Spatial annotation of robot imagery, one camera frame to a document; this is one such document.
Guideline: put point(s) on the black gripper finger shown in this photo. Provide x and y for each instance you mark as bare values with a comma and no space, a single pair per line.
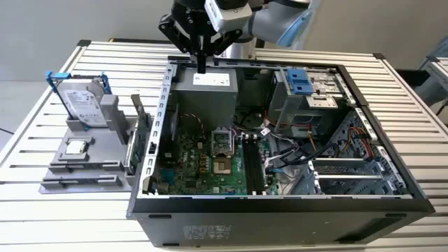
179,36
225,42

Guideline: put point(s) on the blue expansion slot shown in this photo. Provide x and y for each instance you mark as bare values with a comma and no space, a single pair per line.
169,176

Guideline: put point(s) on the CPU socket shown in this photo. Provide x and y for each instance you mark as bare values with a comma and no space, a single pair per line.
223,168

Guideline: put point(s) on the thin metal locking lever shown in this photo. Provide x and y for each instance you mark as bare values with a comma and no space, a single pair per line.
234,144

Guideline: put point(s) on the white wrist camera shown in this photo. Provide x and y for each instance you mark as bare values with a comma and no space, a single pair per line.
231,15

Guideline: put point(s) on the dark green RAM stick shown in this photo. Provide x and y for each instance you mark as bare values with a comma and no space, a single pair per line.
86,166
82,181

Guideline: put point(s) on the black open PC case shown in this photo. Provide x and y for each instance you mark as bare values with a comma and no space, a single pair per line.
245,225

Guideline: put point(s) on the grey plastic parts rack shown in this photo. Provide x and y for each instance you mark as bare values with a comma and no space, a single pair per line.
103,149

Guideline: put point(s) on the hard disk in blue carrier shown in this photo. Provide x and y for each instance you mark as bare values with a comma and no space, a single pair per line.
79,102

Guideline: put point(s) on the blue plastic drive latch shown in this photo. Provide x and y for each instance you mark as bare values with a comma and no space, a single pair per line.
298,88

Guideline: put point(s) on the silver drive cage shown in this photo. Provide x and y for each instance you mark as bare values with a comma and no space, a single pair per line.
298,113

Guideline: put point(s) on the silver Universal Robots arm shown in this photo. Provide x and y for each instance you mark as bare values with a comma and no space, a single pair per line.
270,23

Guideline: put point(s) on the grey power supply unit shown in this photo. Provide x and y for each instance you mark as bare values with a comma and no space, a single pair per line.
207,105

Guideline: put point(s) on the green motherboard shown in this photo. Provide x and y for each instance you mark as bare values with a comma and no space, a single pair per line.
189,160

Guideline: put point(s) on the green graphics card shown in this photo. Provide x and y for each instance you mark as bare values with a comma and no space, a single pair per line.
141,136

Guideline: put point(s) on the silver CPU chip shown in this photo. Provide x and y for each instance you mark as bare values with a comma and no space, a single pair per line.
75,147

